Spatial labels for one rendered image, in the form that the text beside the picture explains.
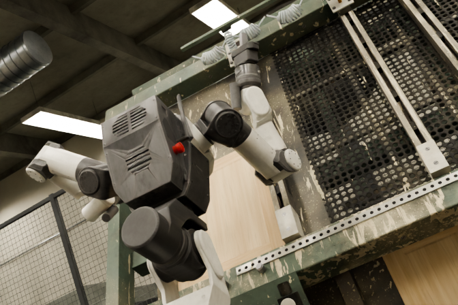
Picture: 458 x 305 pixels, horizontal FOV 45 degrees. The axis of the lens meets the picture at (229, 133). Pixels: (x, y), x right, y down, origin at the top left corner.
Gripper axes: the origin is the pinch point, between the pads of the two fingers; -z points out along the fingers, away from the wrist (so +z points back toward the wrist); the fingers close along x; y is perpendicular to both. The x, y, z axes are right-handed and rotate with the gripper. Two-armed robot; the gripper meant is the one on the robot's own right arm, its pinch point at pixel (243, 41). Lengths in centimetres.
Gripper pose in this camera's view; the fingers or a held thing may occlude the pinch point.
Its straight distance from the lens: 203.7
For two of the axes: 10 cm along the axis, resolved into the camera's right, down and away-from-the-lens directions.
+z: 0.9, 9.5, -3.1
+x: -5.9, 3.0, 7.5
